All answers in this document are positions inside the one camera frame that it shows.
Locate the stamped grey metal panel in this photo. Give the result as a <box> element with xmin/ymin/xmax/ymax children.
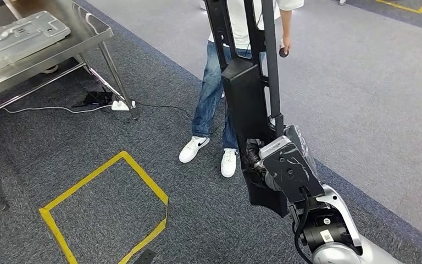
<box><xmin>0</xmin><ymin>10</ymin><xmax>71</xmax><ymax>79</ymax></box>

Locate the stainless steel workbench table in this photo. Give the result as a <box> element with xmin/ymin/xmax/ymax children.
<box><xmin>0</xmin><ymin>0</ymin><xmax>140</xmax><ymax>123</ymax></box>

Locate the person's left hand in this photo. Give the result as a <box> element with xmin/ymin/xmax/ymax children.
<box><xmin>279</xmin><ymin>35</ymin><xmax>292</xmax><ymax>56</ymax></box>

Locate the black power adapter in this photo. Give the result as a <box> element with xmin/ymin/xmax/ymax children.
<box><xmin>71</xmin><ymin>87</ymin><xmax>113</xmax><ymax>108</ymax></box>

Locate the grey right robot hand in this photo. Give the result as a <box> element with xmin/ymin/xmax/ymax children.
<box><xmin>242</xmin><ymin>125</ymin><xmax>319</xmax><ymax>191</ymax></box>

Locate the thin black power cord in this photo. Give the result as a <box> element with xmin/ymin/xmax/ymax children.
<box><xmin>136</xmin><ymin>103</ymin><xmax>193</xmax><ymax>121</ymax></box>

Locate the long black plastic part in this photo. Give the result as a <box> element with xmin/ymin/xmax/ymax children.
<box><xmin>203</xmin><ymin>0</ymin><xmax>290</xmax><ymax>218</ymax></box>

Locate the white power strip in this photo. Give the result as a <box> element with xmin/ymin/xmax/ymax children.
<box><xmin>111</xmin><ymin>100</ymin><xmax>136</xmax><ymax>112</ymax></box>

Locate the black right wrist camera bracket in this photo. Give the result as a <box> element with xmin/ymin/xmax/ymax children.
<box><xmin>263</xmin><ymin>144</ymin><xmax>325</xmax><ymax>205</ymax></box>

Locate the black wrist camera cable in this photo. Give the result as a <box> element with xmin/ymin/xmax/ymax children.
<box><xmin>293</xmin><ymin>188</ymin><xmax>314</xmax><ymax>264</ymax></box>

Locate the person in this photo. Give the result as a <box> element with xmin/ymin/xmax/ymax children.
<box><xmin>179</xmin><ymin>0</ymin><xmax>304</xmax><ymax>179</ymax></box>

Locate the white power strip cable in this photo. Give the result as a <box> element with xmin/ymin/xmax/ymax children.
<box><xmin>0</xmin><ymin>101</ymin><xmax>113</xmax><ymax>114</ymax></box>

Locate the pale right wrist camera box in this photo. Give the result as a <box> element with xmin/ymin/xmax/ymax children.
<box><xmin>259</xmin><ymin>135</ymin><xmax>292</xmax><ymax>160</ymax></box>

